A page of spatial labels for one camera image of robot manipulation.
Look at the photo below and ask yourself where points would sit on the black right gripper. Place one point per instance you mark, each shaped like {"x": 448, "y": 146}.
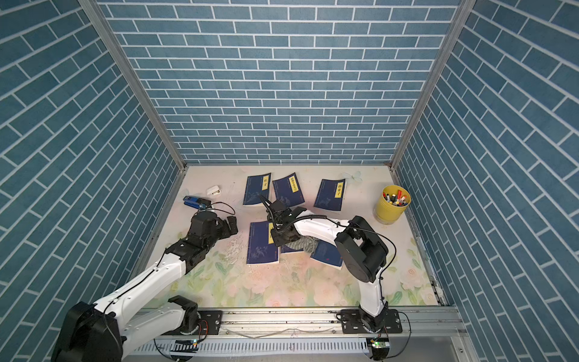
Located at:
{"x": 274, "y": 234}

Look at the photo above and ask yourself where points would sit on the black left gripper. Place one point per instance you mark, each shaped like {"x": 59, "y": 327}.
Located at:
{"x": 226, "y": 231}

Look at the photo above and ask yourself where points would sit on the grey striped cloth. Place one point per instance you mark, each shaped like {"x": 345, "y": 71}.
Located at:
{"x": 307, "y": 244}

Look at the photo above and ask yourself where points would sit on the blue book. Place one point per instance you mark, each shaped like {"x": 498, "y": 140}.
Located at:
{"x": 288, "y": 191}
{"x": 261, "y": 247}
{"x": 327, "y": 254}
{"x": 330, "y": 195}
{"x": 256, "y": 187}
{"x": 286, "y": 249}

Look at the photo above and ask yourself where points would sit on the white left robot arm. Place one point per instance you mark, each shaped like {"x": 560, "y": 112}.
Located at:
{"x": 110, "y": 328}

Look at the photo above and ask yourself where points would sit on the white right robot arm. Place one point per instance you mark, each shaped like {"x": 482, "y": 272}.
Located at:
{"x": 363, "y": 250}

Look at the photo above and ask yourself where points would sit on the blue black stapler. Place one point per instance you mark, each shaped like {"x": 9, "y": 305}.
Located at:
{"x": 197, "y": 202}

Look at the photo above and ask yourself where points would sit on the yellow pen cup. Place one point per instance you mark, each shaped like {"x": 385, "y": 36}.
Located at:
{"x": 389, "y": 214}

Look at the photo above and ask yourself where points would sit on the pens in cup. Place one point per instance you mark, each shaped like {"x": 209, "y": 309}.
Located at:
{"x": 397, "y": 199}

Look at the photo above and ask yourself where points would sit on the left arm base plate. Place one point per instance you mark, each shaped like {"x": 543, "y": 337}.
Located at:
{"x": 208, "y": 322}

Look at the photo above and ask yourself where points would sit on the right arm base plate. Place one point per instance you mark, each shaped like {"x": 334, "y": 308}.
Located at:
{"x": 357, "y": 321}

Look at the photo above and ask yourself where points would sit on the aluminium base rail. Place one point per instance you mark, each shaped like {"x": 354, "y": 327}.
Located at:
{"x": 427, "y": 321}

